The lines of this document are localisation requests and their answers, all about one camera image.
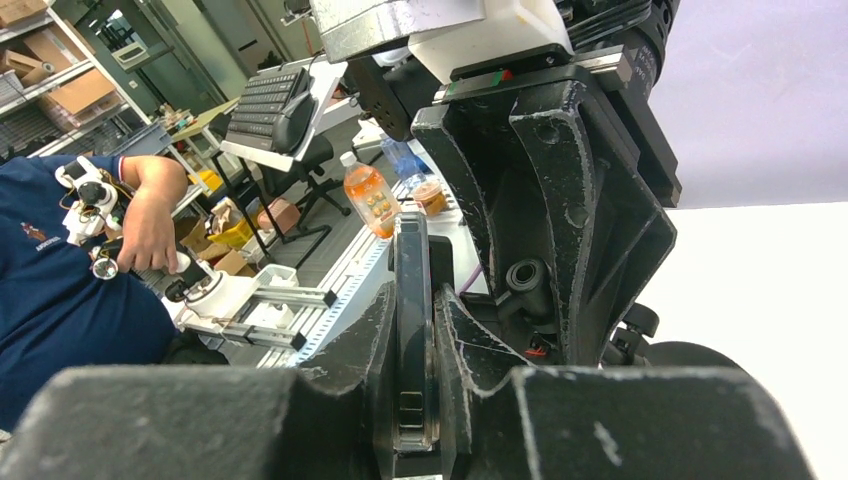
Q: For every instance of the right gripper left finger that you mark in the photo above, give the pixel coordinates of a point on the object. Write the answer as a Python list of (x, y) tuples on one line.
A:
[(208, 422)]

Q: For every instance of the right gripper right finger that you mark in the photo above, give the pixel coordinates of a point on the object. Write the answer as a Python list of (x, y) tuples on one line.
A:
[(504, 418)]

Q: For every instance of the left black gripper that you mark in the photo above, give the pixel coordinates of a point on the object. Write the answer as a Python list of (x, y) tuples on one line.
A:
[(578, 169)]

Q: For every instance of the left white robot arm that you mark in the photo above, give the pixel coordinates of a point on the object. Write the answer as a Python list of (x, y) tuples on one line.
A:
[(388, 95)]

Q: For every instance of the orange translucent bottle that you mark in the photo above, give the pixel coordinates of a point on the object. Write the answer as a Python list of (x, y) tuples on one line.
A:
[(370, 195)]

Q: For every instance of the person in navy shirt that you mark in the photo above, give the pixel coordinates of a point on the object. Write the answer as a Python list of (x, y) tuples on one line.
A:
[(55, 314)]

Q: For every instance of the black keyboard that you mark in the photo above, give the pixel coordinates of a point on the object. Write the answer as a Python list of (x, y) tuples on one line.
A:
[(274, 111)]

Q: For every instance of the white slotted cable duct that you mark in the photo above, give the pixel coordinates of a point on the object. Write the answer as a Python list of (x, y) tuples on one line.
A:
[(356, 274)]

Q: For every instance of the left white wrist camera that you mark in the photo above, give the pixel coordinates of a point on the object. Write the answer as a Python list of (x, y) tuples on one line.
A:
[(437, 26)]

